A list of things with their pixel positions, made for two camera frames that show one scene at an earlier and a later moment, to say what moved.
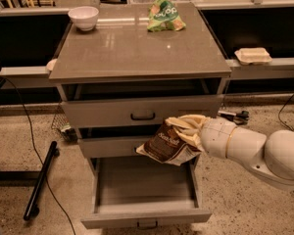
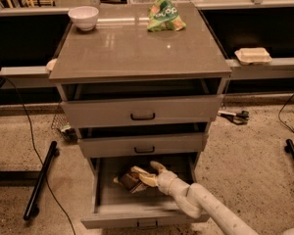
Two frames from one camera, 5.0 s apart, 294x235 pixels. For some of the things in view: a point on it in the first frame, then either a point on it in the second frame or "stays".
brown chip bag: [166, 144] to [130, 180]
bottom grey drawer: [145, 191] stays
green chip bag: [163, 15] stays
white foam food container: [253, 55] stays
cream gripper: [216, 137] to [164, 179]
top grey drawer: [136, 111] stays
